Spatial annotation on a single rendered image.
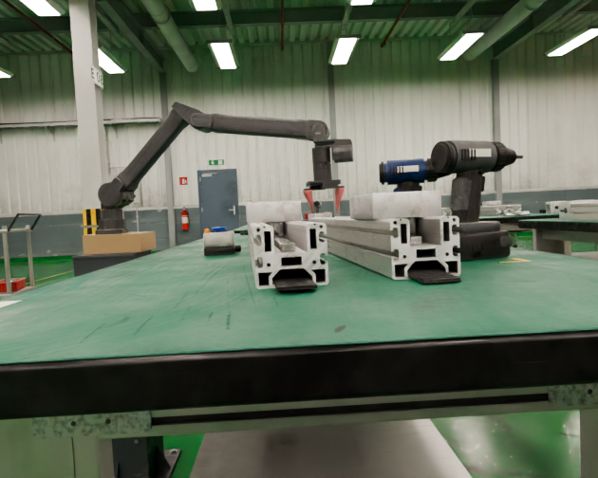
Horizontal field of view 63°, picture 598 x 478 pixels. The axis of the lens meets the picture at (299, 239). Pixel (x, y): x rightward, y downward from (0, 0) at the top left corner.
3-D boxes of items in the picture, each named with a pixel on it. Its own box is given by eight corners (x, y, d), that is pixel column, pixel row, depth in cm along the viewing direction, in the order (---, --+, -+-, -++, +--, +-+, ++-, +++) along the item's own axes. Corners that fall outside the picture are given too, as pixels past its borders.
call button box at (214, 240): (206, 253, 136) (205, 230, 135) (241, 251, 137) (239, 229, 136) (204, 255, 128) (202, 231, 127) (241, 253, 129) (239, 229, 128)
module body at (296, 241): (249, 248, 145) (247, 221, 144) (282, 247, 146) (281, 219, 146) (255, 289, 66) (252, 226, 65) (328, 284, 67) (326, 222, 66)
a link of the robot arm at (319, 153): (312, 146, 154) (309, 143, 148) (334, 144, 153) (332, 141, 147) (314, 168, 154) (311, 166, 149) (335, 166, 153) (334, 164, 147)
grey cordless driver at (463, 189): (429, 259, 92) (424, 143, 91) (509, 251, 99) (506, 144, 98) (456, 262, 85) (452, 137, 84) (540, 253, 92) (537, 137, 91)
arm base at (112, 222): (102, 232, 169) (94, 234, 158) (102, 210, 169) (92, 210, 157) (129, 232, 171) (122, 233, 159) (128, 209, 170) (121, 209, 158)
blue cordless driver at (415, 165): (383, 248, 125) (379, 162, 123) (463, 245, 121) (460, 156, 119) (382, 250, 117) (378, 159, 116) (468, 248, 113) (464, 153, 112)
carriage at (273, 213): (247, 233, 113) (245, 205, 112) (293, 231, 114) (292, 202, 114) (248, 237, 97) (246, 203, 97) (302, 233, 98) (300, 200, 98)
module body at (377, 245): (311, 246, 147) (310, 217, 147) (344, 244, 148) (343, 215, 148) (392, 280, 68) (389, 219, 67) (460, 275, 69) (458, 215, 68)
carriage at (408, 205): (350, 233, 90) (348, 196, 90) (407, 230, 91) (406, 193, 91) (373, 237, 74) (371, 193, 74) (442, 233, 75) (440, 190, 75)
